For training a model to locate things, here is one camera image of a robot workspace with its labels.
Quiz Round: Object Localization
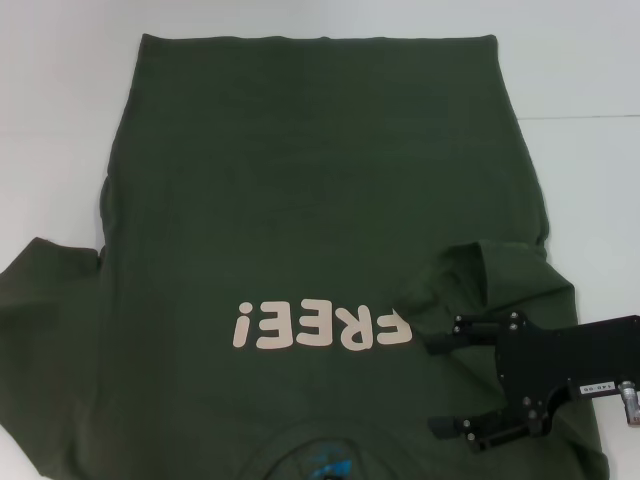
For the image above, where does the dark green printed T-shirt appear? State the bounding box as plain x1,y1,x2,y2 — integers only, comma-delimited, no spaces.
0,32,612,480

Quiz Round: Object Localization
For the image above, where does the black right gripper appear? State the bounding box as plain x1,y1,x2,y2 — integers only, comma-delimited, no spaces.
424,309,640,456

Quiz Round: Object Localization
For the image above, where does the right gripper connector cable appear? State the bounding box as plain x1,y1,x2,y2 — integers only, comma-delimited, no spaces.
618,378,640,427

